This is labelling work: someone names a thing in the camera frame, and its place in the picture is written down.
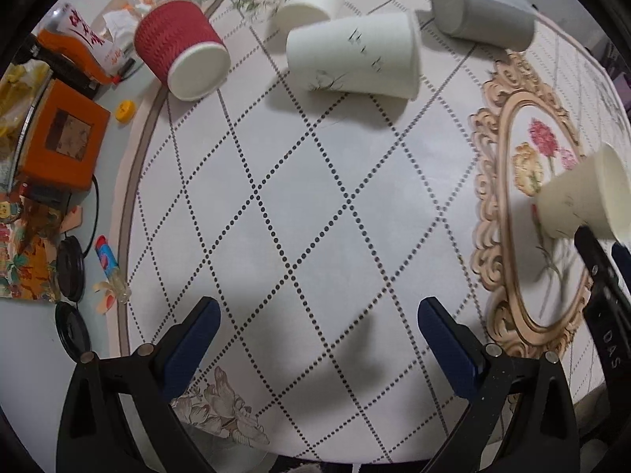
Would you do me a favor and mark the white paper cup with plant print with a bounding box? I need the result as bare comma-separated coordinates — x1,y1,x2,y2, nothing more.
536,144,630,241

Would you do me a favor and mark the grey cup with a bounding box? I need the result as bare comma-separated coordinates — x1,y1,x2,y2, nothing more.
431,0,536,51

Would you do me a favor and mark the white paper cup lying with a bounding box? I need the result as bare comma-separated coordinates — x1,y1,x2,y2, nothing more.
286,11,420,101

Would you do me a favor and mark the red ribbed paper cup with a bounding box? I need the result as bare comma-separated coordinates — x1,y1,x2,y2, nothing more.
134,0,231,101

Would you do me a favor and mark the black round lid lower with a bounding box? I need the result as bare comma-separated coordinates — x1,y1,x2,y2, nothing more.
54,301,92,362

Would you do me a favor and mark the black round lid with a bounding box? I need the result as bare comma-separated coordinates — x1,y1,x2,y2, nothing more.
57,236,86,303
54,301,92,362

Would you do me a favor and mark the small blue red tube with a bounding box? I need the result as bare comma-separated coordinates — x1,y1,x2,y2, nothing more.
94,235,132,304

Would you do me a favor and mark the colourful floral cloth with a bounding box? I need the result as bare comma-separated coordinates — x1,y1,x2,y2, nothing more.
1,197,61,302

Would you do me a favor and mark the floral patterned tablecloth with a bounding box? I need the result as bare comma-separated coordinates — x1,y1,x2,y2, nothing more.
107,0,630,464

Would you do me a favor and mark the orange box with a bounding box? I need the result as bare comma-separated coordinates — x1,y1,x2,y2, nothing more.
17,79,110,192

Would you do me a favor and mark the yellow bottle cap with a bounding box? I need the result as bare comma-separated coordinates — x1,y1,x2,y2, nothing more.
114,99,136,124

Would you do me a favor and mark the yellow plastic bag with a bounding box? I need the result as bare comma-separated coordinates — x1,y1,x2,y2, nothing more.
0,59,50,160

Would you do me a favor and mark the red white snack bag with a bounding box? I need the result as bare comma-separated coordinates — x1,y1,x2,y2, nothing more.
37,3,124,83

